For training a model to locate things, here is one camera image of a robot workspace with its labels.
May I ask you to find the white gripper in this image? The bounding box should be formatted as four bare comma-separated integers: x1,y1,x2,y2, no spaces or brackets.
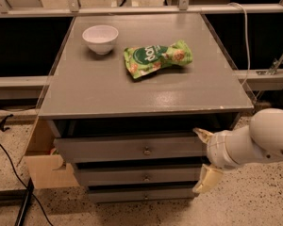
192,127,241,194

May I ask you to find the grey top drawer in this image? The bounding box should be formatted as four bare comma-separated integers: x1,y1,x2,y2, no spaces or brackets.
54,133,206,163

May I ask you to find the grey drawer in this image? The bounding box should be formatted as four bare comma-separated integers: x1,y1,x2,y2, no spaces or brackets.
89,186,195,203
54,133,206,163
74,164,200,186

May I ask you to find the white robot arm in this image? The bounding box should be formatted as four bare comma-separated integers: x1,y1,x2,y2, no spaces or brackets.
192,108,283,194

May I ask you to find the grey drawer cabinet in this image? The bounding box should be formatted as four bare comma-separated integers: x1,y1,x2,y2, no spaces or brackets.
40,13,253,193

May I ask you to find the grey bottom drawer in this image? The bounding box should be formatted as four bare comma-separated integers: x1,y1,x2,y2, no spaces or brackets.
89,186,195,203

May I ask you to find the grey middle drawer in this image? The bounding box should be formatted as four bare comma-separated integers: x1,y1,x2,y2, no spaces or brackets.
74,164,200,186

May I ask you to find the green snack bag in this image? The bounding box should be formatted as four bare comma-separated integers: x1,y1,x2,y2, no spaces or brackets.
124,40,192,79

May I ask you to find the white bowl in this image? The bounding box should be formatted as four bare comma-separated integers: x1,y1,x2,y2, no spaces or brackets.
82,25,119,55

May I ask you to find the light wooden box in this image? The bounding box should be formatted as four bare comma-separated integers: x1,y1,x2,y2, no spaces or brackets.
22,118,78,189

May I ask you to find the black floor bar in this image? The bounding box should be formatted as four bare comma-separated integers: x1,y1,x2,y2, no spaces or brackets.
14,180,34,226

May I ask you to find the white cable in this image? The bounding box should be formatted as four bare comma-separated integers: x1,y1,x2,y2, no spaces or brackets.
227,2,252,87

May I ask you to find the black floor cable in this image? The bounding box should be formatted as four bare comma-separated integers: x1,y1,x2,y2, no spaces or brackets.
0,134,55,226

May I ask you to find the metal railing frame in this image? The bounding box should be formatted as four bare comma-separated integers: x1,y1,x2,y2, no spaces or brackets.
0,0,283,19

